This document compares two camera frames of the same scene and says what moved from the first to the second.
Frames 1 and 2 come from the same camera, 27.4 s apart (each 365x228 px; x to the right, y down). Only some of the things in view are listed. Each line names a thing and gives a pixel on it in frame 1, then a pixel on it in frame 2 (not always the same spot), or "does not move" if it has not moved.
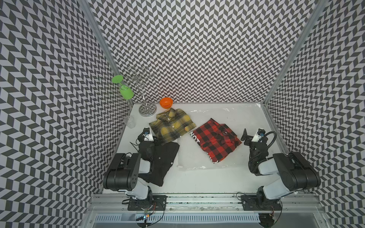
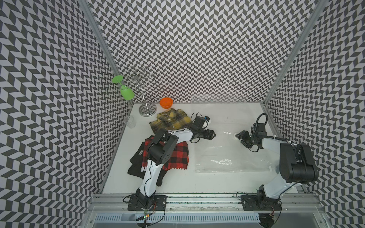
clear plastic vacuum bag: [239, 117] → [220, 151]
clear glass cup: [129, 121] does not move
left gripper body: [152, 144] → [205, 134]
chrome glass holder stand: [146, 109] does not move
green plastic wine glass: [126, 92] does not move
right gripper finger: [244, 135] does not move
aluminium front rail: [105, 204] does not move
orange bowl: [166, 103] does not move
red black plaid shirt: [217, 139] → [179, 158]
